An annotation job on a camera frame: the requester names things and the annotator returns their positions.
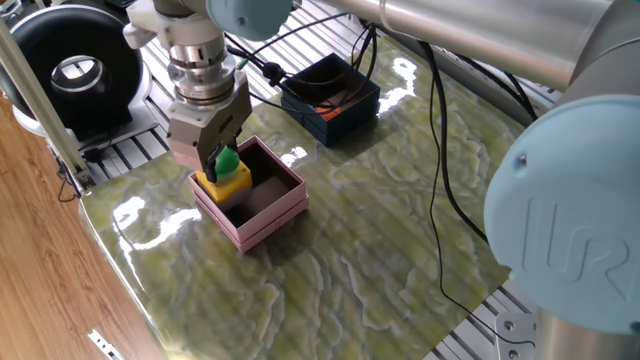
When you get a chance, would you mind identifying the white metal bracket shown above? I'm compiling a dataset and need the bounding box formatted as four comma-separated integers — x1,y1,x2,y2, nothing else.
88,328,126,360

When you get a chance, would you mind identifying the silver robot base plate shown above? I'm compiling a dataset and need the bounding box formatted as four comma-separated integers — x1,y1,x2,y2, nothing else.
494,310,539,360

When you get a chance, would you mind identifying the slanted aluminium frame post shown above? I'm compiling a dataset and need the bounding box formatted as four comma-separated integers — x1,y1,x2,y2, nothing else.
0,17,96,189

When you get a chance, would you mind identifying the green marble pattern sheet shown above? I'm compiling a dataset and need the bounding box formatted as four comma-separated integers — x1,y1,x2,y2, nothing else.
78,34,526,360

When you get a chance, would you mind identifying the black gripper cable bundle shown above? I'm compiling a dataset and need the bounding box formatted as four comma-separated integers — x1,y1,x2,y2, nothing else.
224,12,379,117

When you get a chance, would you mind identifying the orange toy basketball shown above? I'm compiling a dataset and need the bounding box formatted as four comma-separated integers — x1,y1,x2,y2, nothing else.
315,102,346,121

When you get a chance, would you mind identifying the dark blue cardboard box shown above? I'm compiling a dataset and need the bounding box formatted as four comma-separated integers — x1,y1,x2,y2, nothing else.
280,52,382,149

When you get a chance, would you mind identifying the silver Schunk gripper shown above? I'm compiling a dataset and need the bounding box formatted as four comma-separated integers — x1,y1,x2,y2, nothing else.
166,69,254,184

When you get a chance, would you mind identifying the black ring shaped device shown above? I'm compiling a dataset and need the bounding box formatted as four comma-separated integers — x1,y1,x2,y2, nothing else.
8,3,174,141

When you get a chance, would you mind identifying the grey aluminium table rail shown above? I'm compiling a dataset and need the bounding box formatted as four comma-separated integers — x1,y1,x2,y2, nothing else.
389,29,541,129

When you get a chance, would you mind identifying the yellow box with green button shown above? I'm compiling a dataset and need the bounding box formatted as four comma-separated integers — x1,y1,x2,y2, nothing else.
193,145,254,205

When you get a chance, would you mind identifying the pink cardboard box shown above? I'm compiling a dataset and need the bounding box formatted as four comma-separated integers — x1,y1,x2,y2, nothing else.
188,134,310,254

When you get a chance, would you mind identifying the thin black base cable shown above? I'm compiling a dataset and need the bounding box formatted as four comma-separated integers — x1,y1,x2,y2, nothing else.
418,42,537,350

